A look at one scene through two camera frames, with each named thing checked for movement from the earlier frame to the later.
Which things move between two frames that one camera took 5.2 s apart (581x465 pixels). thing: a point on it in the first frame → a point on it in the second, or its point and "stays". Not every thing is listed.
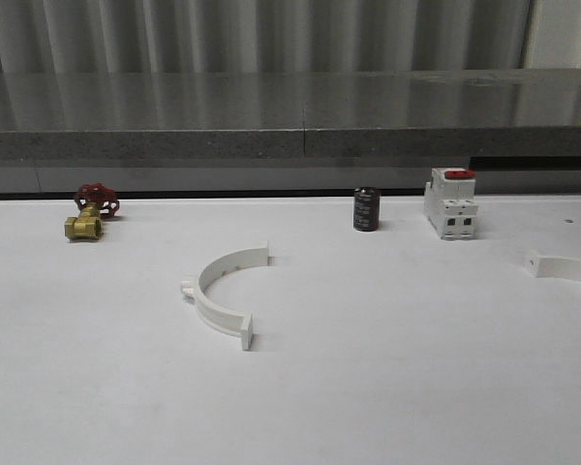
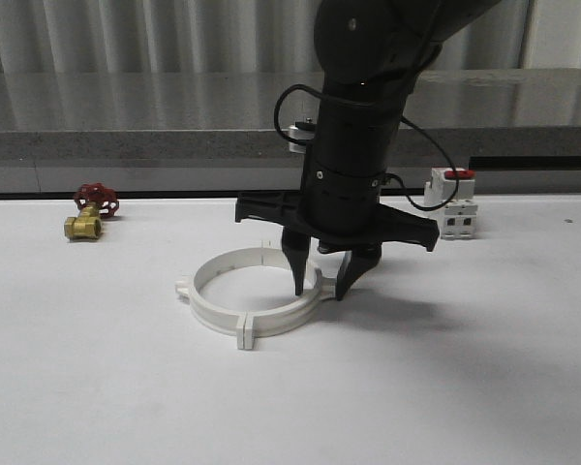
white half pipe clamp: x=193 y=290 stays
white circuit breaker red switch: x=449 y=201 stays
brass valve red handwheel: x=95 y=201 stays
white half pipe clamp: x=551 y=266 → x=318 y=288
